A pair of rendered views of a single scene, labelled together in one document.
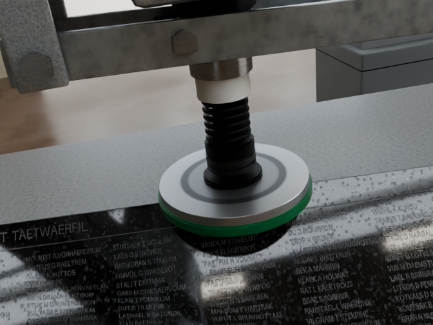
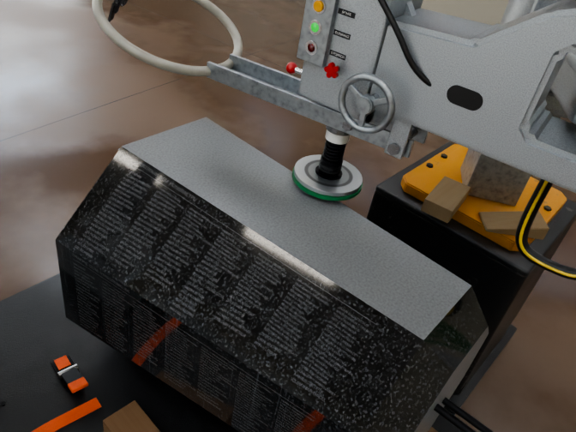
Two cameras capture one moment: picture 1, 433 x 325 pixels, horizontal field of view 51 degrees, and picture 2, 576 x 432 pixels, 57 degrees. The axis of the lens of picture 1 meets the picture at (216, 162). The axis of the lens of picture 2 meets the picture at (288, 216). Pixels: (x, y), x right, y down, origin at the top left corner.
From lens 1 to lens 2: 1.98 m
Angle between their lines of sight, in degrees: 107
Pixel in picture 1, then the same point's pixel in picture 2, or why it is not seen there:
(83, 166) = (354, 255)
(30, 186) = (390, 265)
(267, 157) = (306, 168)
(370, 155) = (253, 159)
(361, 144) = (243, 164)
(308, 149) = (261, 177)
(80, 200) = (375, 234)
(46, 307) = not seen: hidden behind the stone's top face
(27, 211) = (401, 248)
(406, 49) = not seen: outside the picture
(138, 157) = (324, 237)
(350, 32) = not seen: hidden behind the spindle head
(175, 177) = (345, 187)
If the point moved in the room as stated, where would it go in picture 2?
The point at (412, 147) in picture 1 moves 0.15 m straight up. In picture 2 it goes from (237, 150) to (241, 109)
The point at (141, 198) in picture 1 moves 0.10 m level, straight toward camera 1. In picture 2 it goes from (351, 214) to (366, 200)
